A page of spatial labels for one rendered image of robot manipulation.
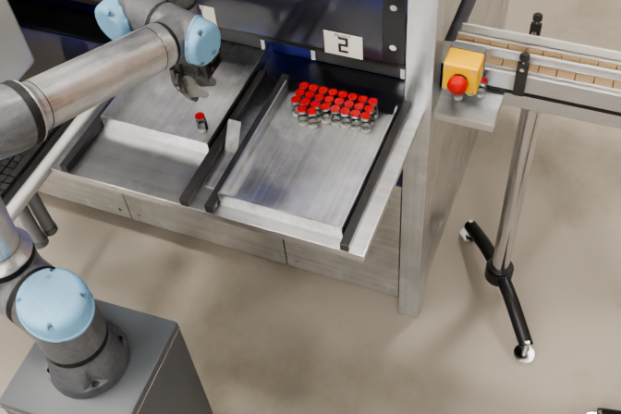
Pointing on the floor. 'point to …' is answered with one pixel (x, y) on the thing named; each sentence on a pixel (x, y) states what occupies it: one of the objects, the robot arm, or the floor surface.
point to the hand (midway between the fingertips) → (191, 94)
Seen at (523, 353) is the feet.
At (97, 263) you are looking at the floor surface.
